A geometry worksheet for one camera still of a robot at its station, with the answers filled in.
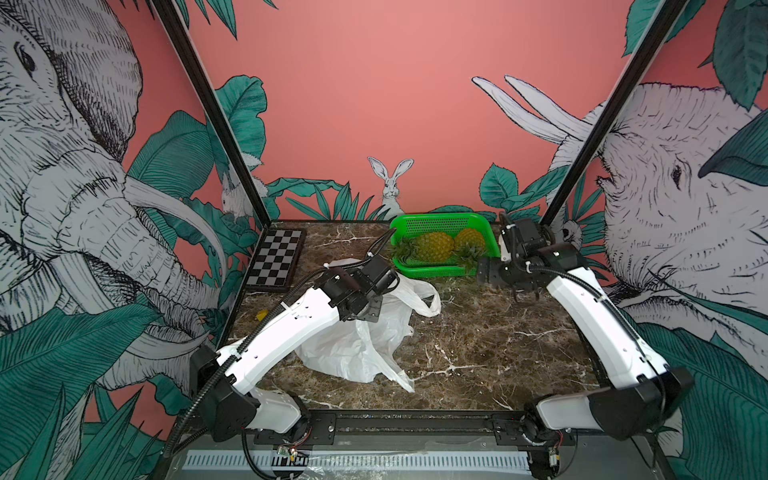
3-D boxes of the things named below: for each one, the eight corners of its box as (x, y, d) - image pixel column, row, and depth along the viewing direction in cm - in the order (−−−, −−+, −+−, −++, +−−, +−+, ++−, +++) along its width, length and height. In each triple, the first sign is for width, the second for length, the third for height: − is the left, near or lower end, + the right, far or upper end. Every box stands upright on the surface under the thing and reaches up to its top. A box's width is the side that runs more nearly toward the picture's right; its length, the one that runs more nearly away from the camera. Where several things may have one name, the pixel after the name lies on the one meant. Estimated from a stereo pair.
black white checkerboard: (248, 292, 102) (244, 286, 99) (269, 234, 119) (266, 228, 117) (290, 292, 102) (287, 287, 99) (305, 234, 119) (303, 228, 117)
